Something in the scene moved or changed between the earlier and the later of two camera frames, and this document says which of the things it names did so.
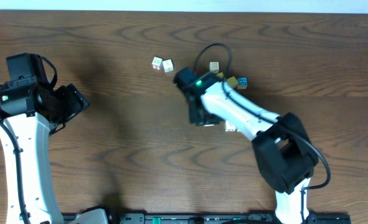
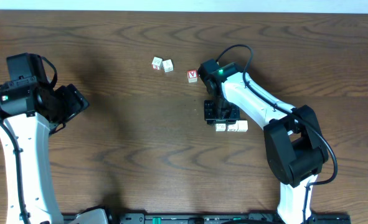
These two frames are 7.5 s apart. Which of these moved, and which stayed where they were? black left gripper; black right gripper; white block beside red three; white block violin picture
Moved: black right gripper
Stayed: black left gripper; white block beside red three; white block violin picture
